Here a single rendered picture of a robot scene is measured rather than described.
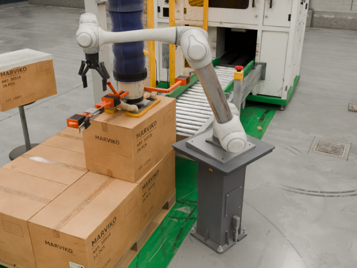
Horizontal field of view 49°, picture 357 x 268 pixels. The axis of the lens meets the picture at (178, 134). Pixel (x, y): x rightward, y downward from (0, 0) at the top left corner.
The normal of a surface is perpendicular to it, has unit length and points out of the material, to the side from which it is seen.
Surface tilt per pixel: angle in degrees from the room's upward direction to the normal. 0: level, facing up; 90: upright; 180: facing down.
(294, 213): 0
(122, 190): 0
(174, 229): 0
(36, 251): 90
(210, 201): 90
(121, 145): 90
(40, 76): 90
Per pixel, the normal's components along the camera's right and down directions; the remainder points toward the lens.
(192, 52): 0.12, 0.41
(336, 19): -0.45, 0.38
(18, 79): 0.80, 0.25
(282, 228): 0.00, -0.90
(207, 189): -0.73, 0.29
